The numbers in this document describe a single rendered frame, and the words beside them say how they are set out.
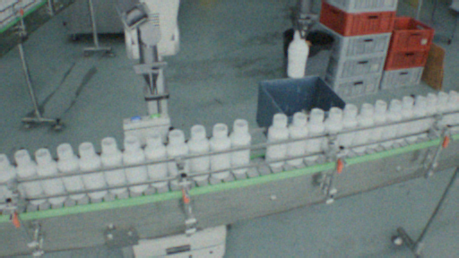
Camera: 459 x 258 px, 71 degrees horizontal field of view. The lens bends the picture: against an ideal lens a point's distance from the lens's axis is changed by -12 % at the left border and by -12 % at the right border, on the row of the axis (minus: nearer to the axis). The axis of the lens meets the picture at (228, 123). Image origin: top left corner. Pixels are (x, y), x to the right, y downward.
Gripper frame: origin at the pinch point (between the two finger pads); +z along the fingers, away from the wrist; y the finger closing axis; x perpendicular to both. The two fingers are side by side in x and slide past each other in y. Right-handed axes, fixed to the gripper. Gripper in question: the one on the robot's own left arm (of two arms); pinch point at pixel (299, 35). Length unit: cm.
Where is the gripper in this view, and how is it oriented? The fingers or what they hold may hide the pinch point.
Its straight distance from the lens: 129.6
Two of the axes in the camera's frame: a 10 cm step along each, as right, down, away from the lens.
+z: -0.5, 8.4, 5.4
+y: -2.2, -5.4, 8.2
